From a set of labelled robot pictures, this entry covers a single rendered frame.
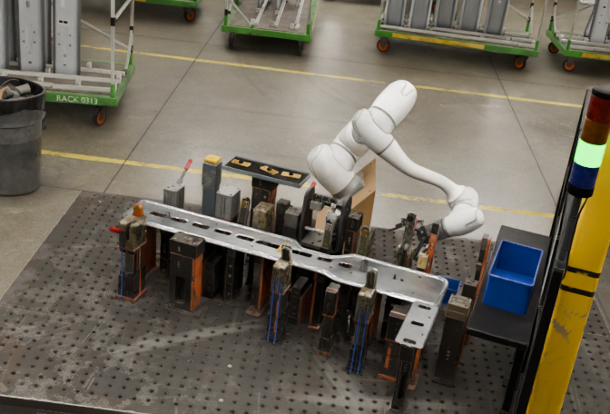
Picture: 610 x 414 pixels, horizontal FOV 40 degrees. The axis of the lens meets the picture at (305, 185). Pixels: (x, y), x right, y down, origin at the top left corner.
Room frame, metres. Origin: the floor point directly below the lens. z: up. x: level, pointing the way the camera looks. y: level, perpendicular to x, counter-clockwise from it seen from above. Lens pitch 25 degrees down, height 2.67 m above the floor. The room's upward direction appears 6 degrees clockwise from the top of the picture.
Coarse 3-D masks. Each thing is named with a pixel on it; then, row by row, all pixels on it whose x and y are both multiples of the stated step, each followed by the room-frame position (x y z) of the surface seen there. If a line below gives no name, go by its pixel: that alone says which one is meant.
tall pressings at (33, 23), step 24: (0, 0) 6.77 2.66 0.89; (24, 0) 6.78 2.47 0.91; (48, 0) 7.06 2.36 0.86; (72, 0) 6.80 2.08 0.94; (0, 24) 6.75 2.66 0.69; (24, 24) 6.77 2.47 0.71; (48, 24) 7.05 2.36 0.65; (72, 24) 6.79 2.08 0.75; (0, 48) 6.74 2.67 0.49; (24, 48) 6.76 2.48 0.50; (48, 48) 7.04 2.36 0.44; (72, 48) 6.78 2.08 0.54; (72, 72) 6.77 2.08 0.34
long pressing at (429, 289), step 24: (192, 216) 3.16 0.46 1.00; (216, 240) 2.98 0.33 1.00; (240, 240) 3.00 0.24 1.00; (264, 240) 3.03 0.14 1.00; (288, 240) 3.05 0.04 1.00; (312, 264) 2.87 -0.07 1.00; (336, 264) 2.89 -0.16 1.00; (384, 264) 2.94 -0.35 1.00; (360, 288) 2.75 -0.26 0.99; (384, 288) 2.76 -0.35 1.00; (408, 288) 2.78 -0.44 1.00; (432, 288) 2.79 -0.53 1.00
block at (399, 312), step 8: (392, 312) 2.62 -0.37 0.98; (400, 312) 2.63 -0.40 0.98; (392, 320) 2.60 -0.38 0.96; (400, 320) 2.59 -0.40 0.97; (392, 328) 2.59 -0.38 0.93; (392, 336) 2.59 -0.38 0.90; (392, 344) 2.60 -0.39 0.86; (400, 344) 2.60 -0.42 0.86; (384, 352) 2.61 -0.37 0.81; (392, 352) 2.60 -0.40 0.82; (384, 360) 2.60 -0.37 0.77; (392, 360) 2.59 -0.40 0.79; (384, 368) 2.60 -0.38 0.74; (392, 368) 2.59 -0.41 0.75; (384, 376) 2.59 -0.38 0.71; (392, 376) 2.59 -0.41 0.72
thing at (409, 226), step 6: (408, 216) 2.96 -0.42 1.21; (414, 216) 2.98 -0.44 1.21; (408, 222) 2.99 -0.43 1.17; (414, 222) 2.97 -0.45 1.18; (408, 228) 2.98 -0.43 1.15; (414, 228) 2.99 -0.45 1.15; (408, 234) 2.98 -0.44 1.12; (402, 240) 2.97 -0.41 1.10; (408, 240) 2.97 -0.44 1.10; (402, 246) 2.97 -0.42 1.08; (408, 246) 2.96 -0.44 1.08
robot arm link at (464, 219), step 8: (456, 208) 3.24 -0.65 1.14; (464, 208) 3.21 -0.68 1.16; (472, 208) 3.19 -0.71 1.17; (448, 216) 3.21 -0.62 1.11; (456, 216) 3.18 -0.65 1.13; (464, 216) 3.16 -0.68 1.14; (472, 216) 3.15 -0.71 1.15; (480, 216) 3.16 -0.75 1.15; (448, 224) 3.18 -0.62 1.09; (456, 224) 3.16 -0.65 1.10; (464, 224) 3.15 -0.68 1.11; (472, 224) 3.14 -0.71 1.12; (480, 224) 3.15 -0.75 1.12; (448, 232) 3.17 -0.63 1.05; (456, 232) 3.16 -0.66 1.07; (464, 232) 3.15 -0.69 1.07
